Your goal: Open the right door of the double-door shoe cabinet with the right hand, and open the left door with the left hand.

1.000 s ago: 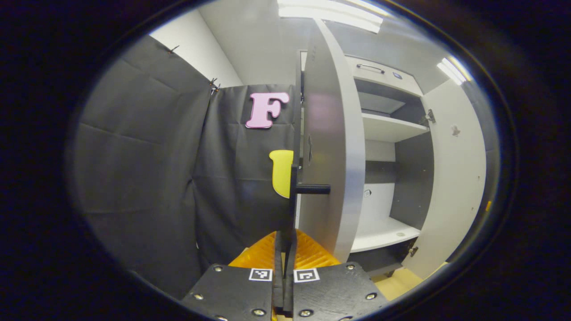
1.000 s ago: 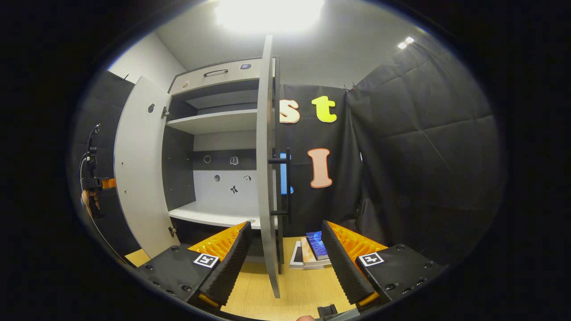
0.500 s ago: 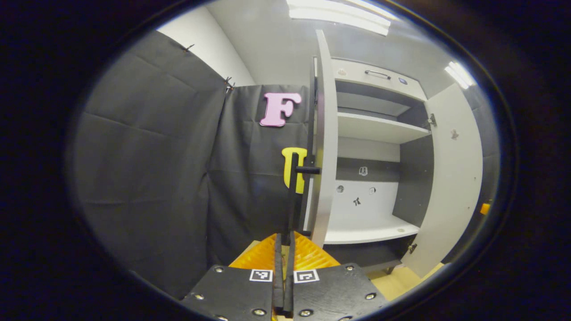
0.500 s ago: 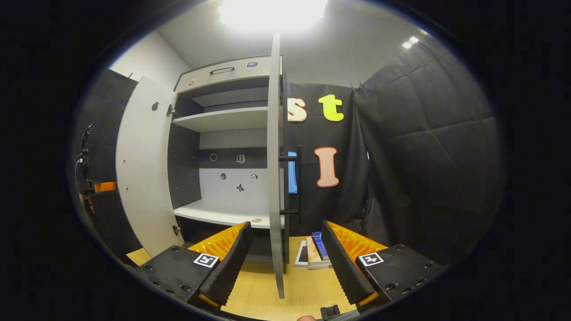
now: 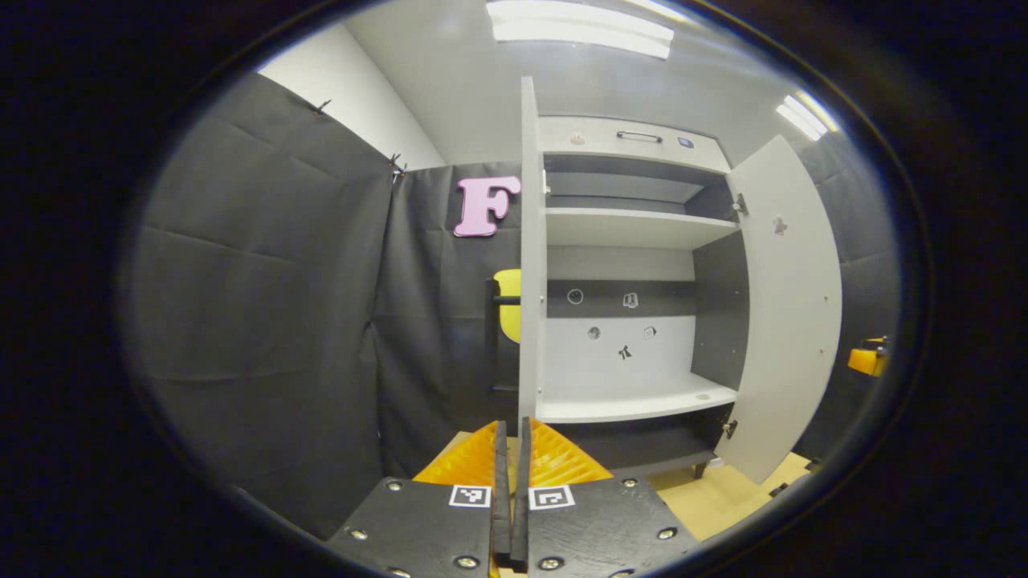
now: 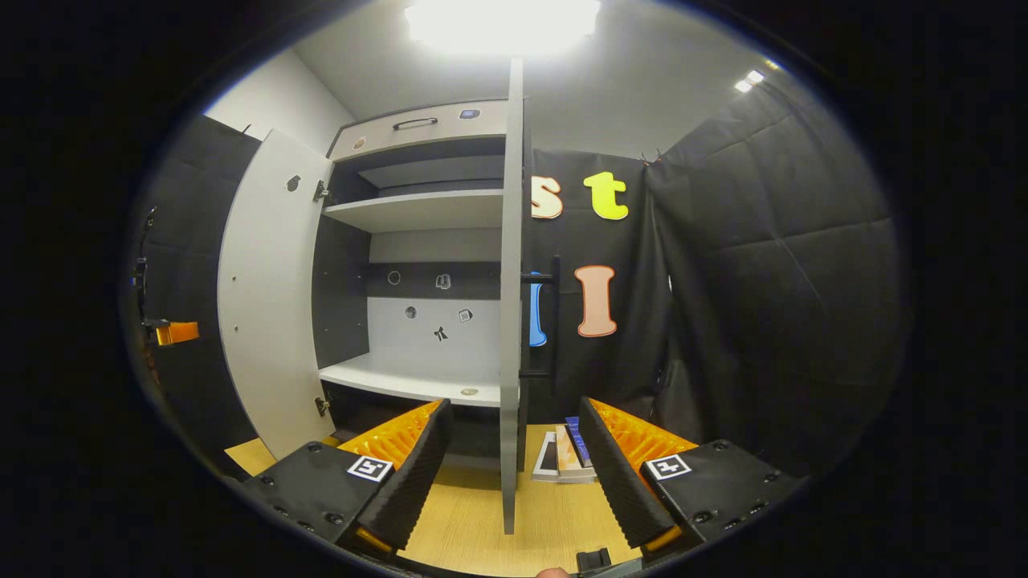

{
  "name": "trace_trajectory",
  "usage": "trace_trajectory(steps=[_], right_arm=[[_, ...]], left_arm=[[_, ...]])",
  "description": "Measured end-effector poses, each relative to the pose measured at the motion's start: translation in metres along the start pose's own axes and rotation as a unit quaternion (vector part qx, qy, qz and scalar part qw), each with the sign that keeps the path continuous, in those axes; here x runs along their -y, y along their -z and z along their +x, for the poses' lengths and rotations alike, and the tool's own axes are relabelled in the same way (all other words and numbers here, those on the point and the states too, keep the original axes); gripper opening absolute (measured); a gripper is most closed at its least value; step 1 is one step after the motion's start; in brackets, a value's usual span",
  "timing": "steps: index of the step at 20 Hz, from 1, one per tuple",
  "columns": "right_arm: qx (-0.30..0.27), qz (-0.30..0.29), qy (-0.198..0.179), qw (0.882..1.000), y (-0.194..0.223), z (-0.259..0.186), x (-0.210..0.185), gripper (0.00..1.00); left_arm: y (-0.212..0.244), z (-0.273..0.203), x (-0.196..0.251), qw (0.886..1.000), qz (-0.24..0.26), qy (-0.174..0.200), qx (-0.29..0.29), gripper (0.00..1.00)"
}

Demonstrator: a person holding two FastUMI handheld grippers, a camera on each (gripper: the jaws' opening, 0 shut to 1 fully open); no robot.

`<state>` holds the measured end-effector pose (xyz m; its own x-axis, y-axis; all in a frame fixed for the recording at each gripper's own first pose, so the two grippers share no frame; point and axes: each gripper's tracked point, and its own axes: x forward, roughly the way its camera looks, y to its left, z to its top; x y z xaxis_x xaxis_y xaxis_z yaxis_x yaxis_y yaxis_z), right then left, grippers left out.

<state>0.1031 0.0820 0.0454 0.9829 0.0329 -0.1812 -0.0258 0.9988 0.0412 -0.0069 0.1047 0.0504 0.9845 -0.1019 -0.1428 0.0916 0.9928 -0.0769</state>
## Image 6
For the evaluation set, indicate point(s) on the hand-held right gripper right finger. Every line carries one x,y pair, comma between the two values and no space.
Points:
622,482

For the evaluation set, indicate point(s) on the beige cabinet door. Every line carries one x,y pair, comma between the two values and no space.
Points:
273,305
511,321

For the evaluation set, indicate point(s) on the metal door hinge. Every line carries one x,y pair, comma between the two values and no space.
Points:
321,405
320,191

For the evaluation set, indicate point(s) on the white cabinet shelf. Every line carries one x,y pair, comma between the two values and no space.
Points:
401,377
418,210

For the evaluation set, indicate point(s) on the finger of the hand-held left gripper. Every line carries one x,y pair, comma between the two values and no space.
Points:
178,332

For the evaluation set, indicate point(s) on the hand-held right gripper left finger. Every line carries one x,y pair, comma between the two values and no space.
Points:
414,482

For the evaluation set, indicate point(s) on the large ceiling light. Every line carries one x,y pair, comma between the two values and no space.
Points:
502,24

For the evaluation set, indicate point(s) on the beige double-door shoe cabinet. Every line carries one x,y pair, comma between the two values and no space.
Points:
426,128

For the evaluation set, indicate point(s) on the white booklet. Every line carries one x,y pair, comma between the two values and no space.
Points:
546,461

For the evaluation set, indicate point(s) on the black backdrop cloth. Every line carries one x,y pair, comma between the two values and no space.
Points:
193,241
763,281

